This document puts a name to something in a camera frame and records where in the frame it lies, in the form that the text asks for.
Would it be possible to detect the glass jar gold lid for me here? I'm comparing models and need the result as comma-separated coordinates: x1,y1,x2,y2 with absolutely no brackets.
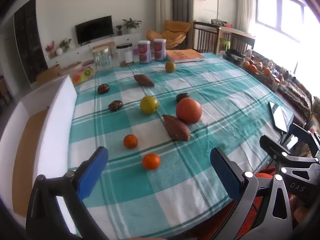
92,47,113,70

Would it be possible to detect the white standing air conditioner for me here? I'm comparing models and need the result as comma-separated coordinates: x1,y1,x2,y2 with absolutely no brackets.
155,0,174,32

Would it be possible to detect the black television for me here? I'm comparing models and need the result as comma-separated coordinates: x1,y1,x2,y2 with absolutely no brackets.
75,15,115,45

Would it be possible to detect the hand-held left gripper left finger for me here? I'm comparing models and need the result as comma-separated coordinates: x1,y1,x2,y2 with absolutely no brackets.
26,146,109,240

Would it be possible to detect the fruit print tissue box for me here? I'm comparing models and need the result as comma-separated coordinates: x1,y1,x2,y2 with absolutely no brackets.
72,66,95,85

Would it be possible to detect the green plant white vase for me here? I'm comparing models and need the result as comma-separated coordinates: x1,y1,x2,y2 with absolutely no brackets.
55,38,72,55

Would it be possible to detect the red tomato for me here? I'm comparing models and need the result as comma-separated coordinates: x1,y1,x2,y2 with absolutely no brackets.
175,98,203,124

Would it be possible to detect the dark wooden chair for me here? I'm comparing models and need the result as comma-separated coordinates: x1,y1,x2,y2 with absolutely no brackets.
192,21,220,54

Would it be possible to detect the white curtain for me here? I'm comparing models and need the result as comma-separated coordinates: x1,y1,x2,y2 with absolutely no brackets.
236,0,258,34

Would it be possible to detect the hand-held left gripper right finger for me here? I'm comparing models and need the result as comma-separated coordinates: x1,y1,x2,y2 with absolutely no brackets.
210,147,293,240

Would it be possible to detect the green stool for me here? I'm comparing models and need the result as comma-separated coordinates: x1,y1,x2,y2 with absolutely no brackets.
216,38,231,54

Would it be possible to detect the large green potted plant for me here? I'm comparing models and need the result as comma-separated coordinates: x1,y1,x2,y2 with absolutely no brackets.
122,18,142,33

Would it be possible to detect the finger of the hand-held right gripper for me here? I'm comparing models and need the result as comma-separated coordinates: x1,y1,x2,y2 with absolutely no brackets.
287,123,320,155
259,135,320,166

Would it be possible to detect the red label tin can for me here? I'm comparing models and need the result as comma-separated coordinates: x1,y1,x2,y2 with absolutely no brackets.
154,39,167,62
138,40,151,64

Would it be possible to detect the small orange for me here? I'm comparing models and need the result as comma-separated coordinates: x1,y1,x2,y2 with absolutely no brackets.
123,134,139,149
142,153,161,171

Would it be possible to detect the orange book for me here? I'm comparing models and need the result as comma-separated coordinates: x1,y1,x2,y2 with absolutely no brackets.
166,49,205,63

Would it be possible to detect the teal checked tablecloth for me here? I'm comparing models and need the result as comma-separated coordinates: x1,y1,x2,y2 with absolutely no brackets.
67,52,294,239

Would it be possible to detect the green apple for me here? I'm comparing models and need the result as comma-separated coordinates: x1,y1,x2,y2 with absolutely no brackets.
140,96,160,115

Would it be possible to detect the orange lounge chair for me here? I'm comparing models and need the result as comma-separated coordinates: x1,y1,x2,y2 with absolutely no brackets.
146,20,192,50

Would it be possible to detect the black wall cabinet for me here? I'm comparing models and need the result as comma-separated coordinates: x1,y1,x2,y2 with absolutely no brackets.
14,0,48,84

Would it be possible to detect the clear jar black lid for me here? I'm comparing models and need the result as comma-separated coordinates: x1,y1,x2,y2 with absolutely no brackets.
116,43,134,67

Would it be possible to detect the patterned cushion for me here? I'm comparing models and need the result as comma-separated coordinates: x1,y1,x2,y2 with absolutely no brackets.
277,82,313,120

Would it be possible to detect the window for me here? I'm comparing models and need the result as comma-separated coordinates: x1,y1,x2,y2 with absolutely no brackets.
255,0,310,43

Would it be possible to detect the sweet potato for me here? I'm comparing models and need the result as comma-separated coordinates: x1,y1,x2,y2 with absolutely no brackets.
162,114,192,142
133,74,155,87

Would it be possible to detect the pile of oranges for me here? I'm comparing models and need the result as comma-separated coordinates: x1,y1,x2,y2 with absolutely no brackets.
242,59,272,77

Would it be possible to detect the row of small bottles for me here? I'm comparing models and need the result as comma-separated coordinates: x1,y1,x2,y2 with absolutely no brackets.
260,57,293,92

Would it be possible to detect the white television cabinet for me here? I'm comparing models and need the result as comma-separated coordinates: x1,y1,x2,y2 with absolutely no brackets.
46,32,142,68

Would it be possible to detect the red flower bouquet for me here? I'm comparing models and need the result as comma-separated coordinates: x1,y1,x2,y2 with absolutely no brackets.
45,41,56,58

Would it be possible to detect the white foam board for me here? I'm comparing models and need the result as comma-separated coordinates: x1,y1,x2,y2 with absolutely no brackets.
0,100,30,230
32,76,78,234

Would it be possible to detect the wooden desk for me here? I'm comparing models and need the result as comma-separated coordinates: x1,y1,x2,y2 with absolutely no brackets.
217,26,256,50

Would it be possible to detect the black smartphone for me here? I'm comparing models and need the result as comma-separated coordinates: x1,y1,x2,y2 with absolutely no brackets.
268,101,288,133

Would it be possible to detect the grey curtain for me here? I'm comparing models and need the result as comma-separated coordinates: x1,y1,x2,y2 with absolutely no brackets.
171,0,194,23

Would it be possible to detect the cardboard box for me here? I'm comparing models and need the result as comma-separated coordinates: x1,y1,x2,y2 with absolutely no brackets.
36,64,62,84

